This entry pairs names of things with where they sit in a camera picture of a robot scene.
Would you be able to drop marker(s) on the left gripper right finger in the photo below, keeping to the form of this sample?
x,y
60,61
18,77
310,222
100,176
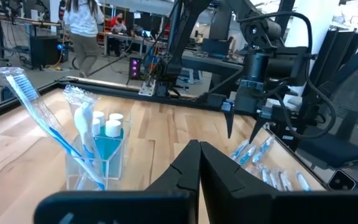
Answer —
x,y
228,193

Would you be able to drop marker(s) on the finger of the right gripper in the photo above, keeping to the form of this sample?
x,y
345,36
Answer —
x,y
258,127
229,119

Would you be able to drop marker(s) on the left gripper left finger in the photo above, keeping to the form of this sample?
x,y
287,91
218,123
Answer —
x,y
179,186

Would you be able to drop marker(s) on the orange toothbrush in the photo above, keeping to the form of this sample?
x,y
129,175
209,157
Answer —
x,y
255,170

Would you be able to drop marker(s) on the clear acrylic organizer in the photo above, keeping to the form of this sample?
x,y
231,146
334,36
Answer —
x,y
117,168

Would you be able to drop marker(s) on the small white-blue cap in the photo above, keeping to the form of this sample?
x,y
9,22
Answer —
x,y
117,116

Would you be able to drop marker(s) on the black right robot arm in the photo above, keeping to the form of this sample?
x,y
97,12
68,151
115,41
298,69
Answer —
x,y
272,65

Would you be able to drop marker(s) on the black office chair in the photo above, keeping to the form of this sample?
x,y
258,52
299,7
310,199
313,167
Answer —
x,y
331,149

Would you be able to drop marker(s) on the white building column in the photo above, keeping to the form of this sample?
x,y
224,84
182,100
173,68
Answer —
x,y
297,34

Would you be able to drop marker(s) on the computer with pink lights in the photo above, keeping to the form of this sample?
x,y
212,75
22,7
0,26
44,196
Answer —
x,y
134,68

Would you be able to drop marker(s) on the person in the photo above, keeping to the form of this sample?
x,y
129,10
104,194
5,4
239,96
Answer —
x,y
84,31
118,26

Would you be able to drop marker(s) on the black computer tower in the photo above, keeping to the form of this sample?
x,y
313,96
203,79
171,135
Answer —
x,y
43,51

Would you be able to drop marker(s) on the black table-level camera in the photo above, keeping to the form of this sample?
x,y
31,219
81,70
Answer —
x,y
340,181

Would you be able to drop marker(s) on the black aluminium table frame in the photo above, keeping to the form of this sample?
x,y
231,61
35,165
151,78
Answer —
x,y
104,88

